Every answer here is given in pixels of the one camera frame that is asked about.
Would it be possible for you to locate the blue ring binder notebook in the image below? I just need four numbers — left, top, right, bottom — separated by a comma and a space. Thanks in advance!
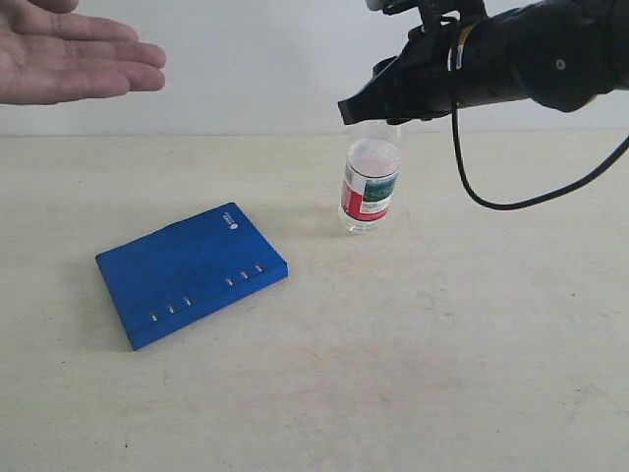
95, 203, 289, 350

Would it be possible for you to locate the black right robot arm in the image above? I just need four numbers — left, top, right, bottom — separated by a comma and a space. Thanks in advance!
338, 1, 628, 125

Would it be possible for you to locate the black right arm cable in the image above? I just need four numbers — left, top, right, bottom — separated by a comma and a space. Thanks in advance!
450, 95, 629, 211

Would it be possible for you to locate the clear water bottle red cap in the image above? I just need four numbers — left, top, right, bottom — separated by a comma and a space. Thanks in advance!
338, 121, 402, 234

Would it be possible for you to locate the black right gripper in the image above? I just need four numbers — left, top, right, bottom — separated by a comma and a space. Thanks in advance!
337, 14, 461, 126

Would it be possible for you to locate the person's open hand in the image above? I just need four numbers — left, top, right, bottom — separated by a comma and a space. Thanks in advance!
1, 1, 166, 106

